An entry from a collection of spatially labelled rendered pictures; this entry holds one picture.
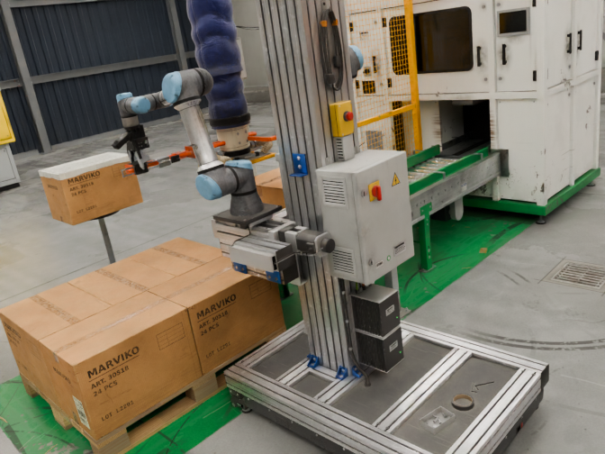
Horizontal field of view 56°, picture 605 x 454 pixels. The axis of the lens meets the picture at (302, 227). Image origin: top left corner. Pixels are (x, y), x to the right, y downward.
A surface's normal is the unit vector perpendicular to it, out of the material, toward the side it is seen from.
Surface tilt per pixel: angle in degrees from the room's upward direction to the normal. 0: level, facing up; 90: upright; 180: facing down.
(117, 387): 90
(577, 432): 0
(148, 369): 90
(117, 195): 90
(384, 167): 90
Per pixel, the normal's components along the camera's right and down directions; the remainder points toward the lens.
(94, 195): 0.70, 0.15
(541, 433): -0.14, -0.94
